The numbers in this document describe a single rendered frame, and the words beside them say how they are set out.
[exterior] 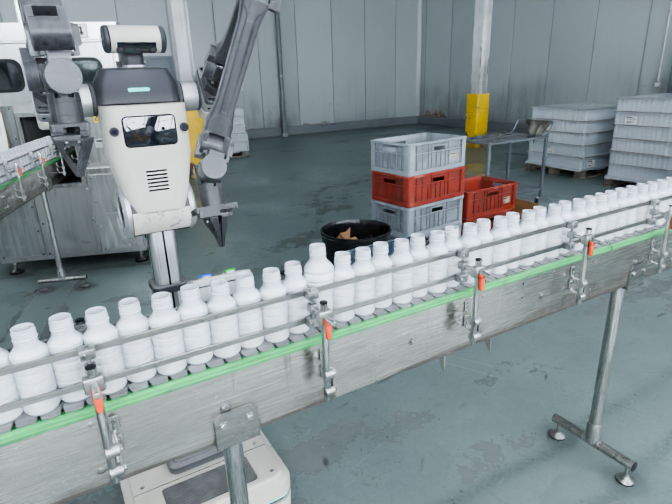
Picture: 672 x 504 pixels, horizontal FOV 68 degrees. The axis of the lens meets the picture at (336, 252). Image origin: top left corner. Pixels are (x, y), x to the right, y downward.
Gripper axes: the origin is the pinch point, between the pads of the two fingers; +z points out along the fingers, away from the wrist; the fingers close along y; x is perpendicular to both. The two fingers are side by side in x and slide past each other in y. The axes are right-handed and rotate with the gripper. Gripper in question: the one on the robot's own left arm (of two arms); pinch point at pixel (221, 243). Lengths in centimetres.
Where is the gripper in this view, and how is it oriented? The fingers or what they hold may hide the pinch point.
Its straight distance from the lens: 125.3
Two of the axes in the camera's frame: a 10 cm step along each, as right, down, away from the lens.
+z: 1.9, 9.8, 0.4
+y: 8.6, -1.9, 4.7
